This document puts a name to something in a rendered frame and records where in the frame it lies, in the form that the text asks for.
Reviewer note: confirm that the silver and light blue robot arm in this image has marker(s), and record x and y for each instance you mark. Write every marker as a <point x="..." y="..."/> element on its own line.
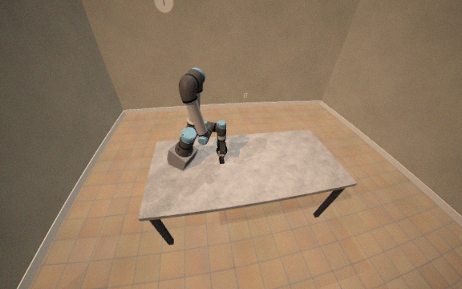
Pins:
<point x="190" y="87"/>

